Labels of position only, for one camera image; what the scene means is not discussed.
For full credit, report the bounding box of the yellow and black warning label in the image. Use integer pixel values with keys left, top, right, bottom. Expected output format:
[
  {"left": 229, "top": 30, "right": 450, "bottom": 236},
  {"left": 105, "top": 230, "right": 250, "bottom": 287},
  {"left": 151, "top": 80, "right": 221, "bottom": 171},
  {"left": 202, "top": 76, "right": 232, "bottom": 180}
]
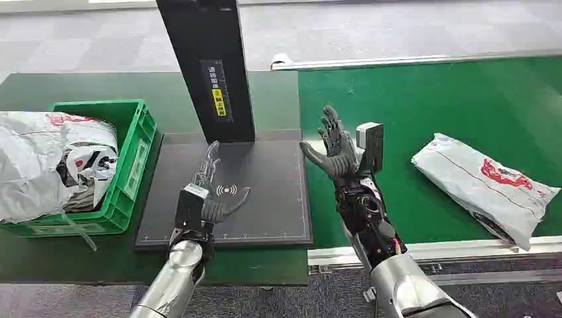
[{"left": 200, "top": 59, "right": 233, "bottom": 123}]

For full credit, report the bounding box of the black scanner base plate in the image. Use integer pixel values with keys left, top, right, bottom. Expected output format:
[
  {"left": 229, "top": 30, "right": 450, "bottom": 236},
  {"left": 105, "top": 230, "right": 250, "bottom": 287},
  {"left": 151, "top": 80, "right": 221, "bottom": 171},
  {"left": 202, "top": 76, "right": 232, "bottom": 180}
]
[{"left": 134, "top": 129, "right": 313, "bottom": 252}]

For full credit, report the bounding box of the green plastic crate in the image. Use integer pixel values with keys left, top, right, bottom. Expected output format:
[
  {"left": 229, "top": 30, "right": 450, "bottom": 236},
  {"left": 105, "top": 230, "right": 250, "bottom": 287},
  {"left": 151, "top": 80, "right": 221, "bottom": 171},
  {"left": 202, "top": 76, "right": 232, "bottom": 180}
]
[{"left": 0, "top": 99, "right": 157, "bottom": 239}]

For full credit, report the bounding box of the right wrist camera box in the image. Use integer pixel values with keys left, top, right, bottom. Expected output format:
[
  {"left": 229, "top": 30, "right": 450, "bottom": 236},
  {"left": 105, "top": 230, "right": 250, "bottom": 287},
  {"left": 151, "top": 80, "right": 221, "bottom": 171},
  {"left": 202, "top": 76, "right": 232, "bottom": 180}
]
[{"left": 355, "top": 122, "right": 384, "bottom": 174}]

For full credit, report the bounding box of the steel conveyor frame rail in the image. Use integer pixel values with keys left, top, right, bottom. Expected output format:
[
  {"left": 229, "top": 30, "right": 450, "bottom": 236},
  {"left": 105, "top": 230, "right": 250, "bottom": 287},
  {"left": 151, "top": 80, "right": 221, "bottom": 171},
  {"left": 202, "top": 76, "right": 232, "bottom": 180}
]
[{"left": 307, "top": 236, "right": 562, "bottom": 286}]

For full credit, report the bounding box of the green conveyor belt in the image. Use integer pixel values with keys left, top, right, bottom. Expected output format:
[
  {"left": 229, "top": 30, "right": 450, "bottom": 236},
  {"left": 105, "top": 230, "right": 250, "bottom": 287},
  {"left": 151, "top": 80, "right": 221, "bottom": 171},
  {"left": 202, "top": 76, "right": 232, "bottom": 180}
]
[{"left": 298, "top": 57, "right": 562, "bottom": 250}]

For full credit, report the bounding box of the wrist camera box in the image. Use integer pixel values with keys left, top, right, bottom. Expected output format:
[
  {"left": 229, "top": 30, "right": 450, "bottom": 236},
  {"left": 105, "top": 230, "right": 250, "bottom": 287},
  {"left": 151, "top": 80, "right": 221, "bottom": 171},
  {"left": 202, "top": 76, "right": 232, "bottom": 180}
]
[
  {"left": 355, "top": 122, "right": 384, "bottom": 174},
  {"left": 174, "top": 184, "right": 210, "bottom": 232}
]

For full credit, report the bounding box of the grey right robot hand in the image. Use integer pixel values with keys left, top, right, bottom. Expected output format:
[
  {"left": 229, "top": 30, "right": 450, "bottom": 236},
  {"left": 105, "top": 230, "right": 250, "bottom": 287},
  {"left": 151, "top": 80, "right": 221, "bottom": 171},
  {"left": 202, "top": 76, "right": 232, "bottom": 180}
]
[{"left": 300, "top": 105, "right": 360, "bottom": 180}]

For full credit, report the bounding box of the crumpled grey parcel bag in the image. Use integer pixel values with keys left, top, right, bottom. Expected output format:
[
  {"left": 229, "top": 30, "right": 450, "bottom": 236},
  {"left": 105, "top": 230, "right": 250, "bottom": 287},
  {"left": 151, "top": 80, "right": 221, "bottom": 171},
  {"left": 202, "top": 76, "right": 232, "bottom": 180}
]
[{"left": 0, "top": 111, "right": 119, "bottom": 224}]

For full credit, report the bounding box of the flat grey parcel bag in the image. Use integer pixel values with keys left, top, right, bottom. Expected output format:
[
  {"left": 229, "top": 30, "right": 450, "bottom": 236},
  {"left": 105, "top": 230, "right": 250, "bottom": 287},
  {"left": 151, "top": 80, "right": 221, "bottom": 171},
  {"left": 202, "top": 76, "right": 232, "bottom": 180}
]
[{"left": 411, "top": 133, "right": 561, "bottom": 252}]

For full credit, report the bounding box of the black scanner column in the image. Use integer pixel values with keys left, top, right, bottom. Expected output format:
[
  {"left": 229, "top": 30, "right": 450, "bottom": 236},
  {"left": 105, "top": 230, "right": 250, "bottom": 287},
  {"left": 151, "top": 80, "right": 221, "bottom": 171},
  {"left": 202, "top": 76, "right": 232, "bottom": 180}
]
[{"left": 156, "top": 0, "right": 256, "bottom": 144}]

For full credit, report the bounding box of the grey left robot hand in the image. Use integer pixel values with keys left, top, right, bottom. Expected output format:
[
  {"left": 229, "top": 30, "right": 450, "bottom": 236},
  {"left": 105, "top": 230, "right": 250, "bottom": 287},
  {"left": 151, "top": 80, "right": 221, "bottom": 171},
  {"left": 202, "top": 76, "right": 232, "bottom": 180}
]
[{"left": 191, "top": 140, "right": 253, "bottom": 224}]

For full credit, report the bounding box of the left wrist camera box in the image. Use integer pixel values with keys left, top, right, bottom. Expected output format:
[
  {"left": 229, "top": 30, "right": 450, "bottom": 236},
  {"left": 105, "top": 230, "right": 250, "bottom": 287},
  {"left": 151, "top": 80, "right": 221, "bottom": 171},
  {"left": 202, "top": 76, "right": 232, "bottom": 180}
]
[{"left": 174, "top": 184, "right": 210, "bottom": 232}]

